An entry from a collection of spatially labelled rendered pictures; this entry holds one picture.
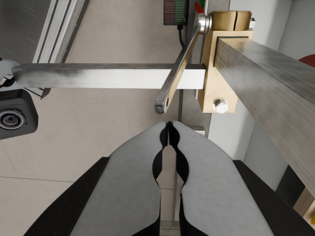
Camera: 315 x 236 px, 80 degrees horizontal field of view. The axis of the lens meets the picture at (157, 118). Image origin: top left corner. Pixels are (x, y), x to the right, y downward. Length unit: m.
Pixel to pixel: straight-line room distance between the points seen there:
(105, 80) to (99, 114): 1.10
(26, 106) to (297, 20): 0.52
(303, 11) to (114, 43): 0.90
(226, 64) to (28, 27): 0.98
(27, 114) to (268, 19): 0.51
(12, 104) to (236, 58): 0.22
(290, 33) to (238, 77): 0.38
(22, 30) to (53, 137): 0.83
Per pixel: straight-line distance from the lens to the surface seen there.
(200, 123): 0.51
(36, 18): 1.08
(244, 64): 0.17
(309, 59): 0.30
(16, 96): 0.24
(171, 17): 0.42
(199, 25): 0.26
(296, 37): 0.54
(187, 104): 0.48
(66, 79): 0.32
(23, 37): 1.13
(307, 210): 0.48
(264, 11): 0.55
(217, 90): 0.28
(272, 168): 0.59
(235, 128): 0.65
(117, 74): 0.29
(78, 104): 1.40
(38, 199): 2.34
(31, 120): 0.24
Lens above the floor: 1.12
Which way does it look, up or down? 58 degrees down
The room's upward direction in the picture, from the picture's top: 176 degrees counter-clockwise
